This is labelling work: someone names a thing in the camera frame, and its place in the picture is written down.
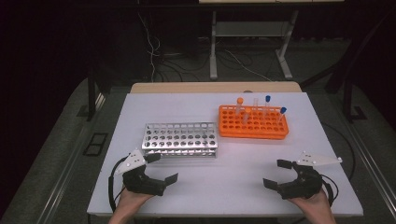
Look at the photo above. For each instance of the black floor outlet frame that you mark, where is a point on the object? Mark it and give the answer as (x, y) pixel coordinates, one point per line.
(95, 144)

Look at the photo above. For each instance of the person's right hand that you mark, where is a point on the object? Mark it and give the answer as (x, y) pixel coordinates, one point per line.
(311, 205)

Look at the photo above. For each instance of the person's left hand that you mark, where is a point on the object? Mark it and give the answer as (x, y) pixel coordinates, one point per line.
(132, 200)

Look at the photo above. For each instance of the grey metal stand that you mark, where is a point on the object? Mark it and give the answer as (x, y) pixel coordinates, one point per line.
(213, 46)

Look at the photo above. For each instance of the tall orange-capped test tube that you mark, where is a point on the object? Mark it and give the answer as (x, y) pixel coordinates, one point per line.
(239, 104)

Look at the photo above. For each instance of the black metal stand post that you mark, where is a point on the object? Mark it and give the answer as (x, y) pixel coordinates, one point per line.
(349, 99)

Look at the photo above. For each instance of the short orange-capped test tube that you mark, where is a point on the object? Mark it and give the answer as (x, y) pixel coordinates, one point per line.
(247, 113)

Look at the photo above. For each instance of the clear test tube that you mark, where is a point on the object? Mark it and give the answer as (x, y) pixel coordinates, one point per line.
(255, 104)

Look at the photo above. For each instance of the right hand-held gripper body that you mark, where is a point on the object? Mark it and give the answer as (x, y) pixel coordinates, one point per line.
(308, 187)

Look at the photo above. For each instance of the silver metal test tube rack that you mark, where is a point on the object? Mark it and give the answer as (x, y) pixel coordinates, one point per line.
(180, 140)

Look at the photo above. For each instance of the orange plastic test tube rack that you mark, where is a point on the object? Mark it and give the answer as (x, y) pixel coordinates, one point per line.
(252, 124)

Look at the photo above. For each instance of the metal floor rail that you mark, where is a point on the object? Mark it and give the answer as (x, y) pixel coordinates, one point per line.
(370, 161)
(71, 161)

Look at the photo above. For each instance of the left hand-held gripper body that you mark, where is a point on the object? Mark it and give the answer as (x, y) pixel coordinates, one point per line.
(137, 183)

